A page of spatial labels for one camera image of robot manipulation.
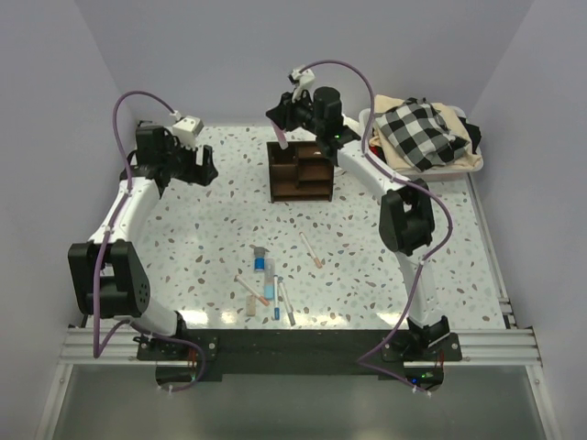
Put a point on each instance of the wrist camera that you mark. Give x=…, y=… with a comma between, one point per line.
x=187, y=129
x=302, y=79

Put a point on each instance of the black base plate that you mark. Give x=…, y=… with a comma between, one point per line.
x=210, y=355

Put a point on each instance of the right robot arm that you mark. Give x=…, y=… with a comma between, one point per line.
x=406, y=219

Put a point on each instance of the pink highlighter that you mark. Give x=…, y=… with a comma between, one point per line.
x=280, y=136

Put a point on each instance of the beige eraser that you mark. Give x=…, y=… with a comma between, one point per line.
x=250, y=306

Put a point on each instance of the blue white marker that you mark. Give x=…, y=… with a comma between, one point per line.
x=276, y=307

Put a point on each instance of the checkered black white cloth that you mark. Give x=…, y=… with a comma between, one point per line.
x=420, y=135

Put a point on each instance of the blue grey correction bottle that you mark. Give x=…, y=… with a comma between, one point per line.
x=259, y=254

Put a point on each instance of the beige cloth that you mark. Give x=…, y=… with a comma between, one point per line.
x=440, y=137

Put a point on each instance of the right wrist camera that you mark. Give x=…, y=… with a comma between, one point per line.
x=302, y=79

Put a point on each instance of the white pen orange cap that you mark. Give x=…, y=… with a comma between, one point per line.
x=311, y=251

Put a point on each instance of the white laundry basket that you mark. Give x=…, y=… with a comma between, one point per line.
x=422, y=146

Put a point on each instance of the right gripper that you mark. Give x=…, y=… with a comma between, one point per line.
x=282, y=115

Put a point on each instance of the aluminium rail frame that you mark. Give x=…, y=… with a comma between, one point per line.
x=510, y=347

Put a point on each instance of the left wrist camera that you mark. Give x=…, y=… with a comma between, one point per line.
x=187, y=129

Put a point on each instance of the white pen orange tip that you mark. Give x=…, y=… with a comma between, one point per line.
x=252, y=291

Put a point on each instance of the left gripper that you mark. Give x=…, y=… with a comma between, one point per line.
x=204, y=174

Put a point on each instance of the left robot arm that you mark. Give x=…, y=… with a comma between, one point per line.
x=108, y=278

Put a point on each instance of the grey white pen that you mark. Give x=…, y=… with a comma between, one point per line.
x=288, y=305

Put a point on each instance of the brown wooden desk organizer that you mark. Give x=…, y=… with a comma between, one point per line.
x=299, y=173

